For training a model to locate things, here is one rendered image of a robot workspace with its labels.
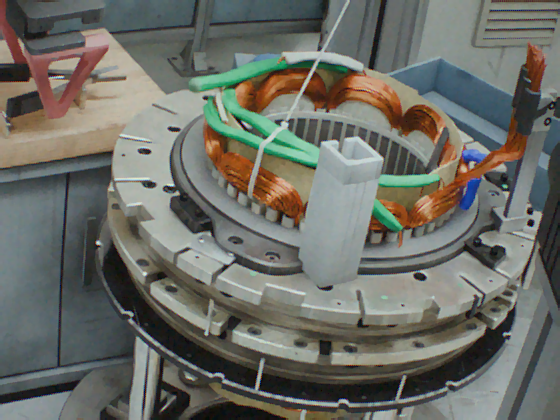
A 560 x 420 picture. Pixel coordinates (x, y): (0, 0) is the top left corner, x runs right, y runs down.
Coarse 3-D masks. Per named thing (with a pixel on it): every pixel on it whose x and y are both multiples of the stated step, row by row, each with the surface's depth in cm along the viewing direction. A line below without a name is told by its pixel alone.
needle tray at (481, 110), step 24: (408, 72) 115; (432, 72) 119; (456, 72) 118; (432, 96) 119; (456, 96) 119; (480, 96) 117; (504, 96) 115; (456, 120) 107; (480, 120) 117; (504, 120) 116; (552, 120) 111; (552, 144) 112
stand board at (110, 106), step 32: (96, 32) 111; (64, 64) 104; (128, 64) 106; (0, 96) 97; (96, 96) 100; (128, 96) 100; (160, 96) 101; (32, 128) 93; (64, 128) 94; (96, 128) 95; (0, 160) 91; (32, 160) 93
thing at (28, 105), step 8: (16, 96) 91; (24, 96) 91; (32, 96) 92; (40, 96) 92; (8, 104) 91; (16, 104) 91; (24, 104) 92; (32, 104) 92; (40, 104) 93; (8, 112) 91; (16, 112) 91; (24, 112) 92
